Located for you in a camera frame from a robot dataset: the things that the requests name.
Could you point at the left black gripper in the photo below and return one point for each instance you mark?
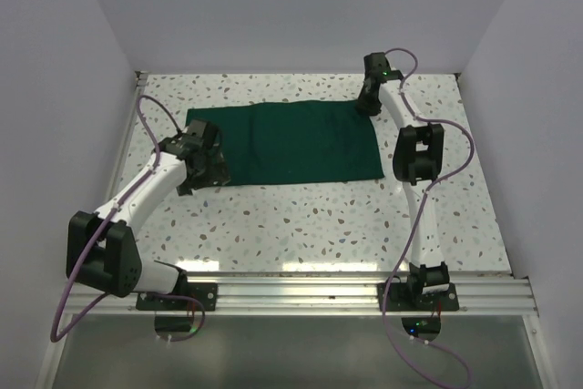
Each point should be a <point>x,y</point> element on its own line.
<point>217,173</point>

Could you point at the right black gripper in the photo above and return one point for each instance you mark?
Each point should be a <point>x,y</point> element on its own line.
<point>362,105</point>

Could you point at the green surgical cloth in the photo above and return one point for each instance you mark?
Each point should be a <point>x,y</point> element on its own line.
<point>304,142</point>

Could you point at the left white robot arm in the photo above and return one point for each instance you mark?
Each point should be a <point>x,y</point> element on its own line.
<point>102,246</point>

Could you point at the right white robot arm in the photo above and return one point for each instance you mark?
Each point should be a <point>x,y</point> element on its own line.
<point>417,164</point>

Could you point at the aluminium left side rail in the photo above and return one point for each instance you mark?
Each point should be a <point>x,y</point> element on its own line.
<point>116,170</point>

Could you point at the aluminium rail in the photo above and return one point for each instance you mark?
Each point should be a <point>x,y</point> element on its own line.
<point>357,294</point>
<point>116,170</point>

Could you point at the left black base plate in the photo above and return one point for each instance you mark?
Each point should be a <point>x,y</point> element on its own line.
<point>192,296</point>

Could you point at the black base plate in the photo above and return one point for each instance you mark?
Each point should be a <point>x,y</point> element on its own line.
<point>192,296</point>
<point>401,299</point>

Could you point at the aluminium front rail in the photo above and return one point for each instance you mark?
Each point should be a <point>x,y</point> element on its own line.
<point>357,294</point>

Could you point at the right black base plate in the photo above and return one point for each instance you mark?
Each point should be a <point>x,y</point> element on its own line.
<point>401,299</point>

